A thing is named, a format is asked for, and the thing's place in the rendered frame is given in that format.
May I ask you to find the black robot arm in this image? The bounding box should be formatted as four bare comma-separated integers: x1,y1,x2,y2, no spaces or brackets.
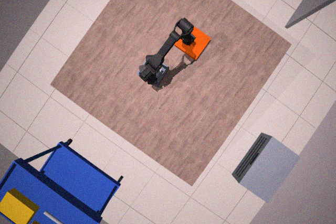
139,18,196,82

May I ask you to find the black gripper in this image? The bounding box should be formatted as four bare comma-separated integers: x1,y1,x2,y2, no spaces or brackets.
146,55,157,84

